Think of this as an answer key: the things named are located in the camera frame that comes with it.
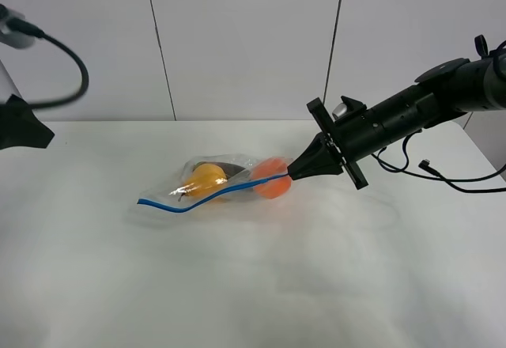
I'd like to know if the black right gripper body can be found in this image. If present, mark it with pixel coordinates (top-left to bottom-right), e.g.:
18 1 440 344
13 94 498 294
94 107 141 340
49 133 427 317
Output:
307 96 368 190

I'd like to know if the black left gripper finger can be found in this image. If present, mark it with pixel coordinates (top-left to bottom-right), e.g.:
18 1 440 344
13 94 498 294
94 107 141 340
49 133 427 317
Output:
1 94 55 149

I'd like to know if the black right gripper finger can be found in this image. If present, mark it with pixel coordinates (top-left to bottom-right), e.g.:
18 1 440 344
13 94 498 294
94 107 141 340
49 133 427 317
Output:
288 132 343 180

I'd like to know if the clear zip bag blue seal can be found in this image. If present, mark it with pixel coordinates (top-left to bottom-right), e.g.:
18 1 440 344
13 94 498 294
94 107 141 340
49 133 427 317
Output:
137 154 293 214

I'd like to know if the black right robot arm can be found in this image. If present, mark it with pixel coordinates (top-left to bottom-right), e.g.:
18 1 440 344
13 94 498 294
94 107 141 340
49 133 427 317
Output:
288 36 505 189

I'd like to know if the orange fruit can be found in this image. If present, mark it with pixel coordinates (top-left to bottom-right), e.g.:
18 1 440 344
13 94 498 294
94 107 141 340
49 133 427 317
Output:
250 157 292 199

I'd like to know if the dark purple eggplant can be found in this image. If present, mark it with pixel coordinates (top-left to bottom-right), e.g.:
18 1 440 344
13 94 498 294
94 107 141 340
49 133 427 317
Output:
193 161 246 177

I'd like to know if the yellow pear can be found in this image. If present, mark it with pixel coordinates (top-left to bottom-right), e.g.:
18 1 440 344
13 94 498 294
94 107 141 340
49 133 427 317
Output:
180 163 228 199

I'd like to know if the black cable with plug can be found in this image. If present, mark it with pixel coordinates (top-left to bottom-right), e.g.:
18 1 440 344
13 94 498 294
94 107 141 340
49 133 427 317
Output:
371 130 506 195

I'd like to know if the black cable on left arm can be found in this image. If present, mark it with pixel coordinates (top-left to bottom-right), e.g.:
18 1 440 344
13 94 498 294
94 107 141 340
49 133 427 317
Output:
8 17 90 110

